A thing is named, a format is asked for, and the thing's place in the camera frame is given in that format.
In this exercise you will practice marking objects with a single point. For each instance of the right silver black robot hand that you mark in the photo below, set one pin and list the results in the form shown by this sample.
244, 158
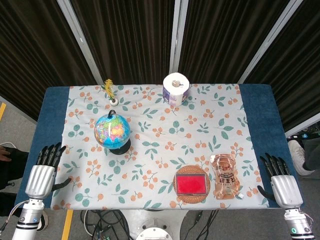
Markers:
285, 187

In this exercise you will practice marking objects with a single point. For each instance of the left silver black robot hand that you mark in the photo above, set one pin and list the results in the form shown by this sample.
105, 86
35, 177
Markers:
40, 177

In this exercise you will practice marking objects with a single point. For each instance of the small blue desk globe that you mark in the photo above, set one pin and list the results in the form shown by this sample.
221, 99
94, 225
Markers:
112, 132

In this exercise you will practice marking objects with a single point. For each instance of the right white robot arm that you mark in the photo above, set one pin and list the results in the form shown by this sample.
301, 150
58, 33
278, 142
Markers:
299, 224

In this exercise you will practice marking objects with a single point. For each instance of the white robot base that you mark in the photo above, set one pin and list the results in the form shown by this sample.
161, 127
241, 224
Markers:
155, 225

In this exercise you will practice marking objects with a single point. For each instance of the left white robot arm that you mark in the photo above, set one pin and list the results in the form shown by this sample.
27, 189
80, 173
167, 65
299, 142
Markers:
27, 220

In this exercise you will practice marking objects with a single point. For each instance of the person in dark clothes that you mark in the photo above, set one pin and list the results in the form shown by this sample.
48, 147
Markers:
10, 165

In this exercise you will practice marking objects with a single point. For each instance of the white sneaker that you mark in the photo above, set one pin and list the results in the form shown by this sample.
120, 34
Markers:
299, 157

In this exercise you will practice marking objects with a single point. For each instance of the blue table cover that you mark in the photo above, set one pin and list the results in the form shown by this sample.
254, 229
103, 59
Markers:
50, 130

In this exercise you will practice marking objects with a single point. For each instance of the orange snack pouch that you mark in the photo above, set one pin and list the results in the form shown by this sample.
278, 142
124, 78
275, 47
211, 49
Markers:
226, 180

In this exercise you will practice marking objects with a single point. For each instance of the round woven rattan coaster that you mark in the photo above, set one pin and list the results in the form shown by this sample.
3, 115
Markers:
192, 184

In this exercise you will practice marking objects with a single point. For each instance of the red rectangular box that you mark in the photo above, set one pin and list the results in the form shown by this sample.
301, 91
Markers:
191, 184

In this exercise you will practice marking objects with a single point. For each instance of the yellow flower in small vase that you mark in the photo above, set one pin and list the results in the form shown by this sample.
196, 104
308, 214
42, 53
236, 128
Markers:
110, 91

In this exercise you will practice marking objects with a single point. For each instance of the floral print tablecloth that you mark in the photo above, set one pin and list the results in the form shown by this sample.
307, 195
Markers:
160, 140

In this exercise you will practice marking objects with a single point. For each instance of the white toilet paper roll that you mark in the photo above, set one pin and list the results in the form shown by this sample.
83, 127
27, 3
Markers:
175, 90

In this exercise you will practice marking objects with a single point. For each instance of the dark pleated curtain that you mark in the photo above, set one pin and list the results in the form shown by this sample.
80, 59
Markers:
130, 37

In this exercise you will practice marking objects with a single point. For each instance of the silver aluminium frame post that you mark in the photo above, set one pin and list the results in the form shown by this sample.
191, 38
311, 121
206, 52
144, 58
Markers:
177, 35
267, 40
80, 40

